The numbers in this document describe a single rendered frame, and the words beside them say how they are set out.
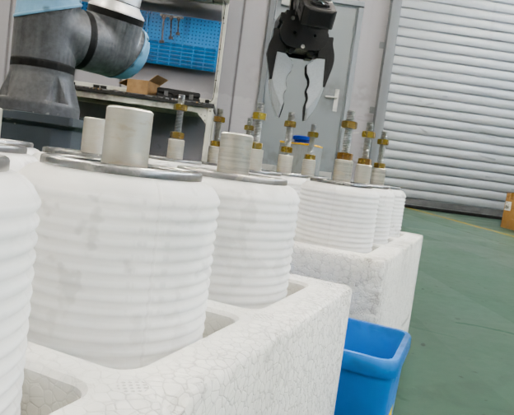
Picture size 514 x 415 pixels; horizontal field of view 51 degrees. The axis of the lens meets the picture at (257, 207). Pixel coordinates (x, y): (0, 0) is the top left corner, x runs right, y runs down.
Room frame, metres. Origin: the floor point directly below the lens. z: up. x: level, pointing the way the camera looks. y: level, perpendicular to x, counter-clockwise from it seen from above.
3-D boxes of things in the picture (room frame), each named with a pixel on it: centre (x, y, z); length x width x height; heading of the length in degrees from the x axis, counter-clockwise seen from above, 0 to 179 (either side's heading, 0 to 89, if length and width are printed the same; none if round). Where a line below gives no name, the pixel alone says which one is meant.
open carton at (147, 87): (5.53, 1.29, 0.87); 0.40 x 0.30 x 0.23; 79
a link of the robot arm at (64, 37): (1.06, 0.44, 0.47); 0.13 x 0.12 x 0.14; 140
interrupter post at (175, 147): (0.75, 0.12, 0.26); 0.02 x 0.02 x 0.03
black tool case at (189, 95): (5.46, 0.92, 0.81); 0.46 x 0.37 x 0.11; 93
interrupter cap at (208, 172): (0.37, 0.02, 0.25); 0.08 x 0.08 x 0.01
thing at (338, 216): (0.66, -0.10, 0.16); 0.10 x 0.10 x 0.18
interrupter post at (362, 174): (0.77, -0.14, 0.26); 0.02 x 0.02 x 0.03
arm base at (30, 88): (1.06, 0.44, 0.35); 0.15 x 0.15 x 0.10
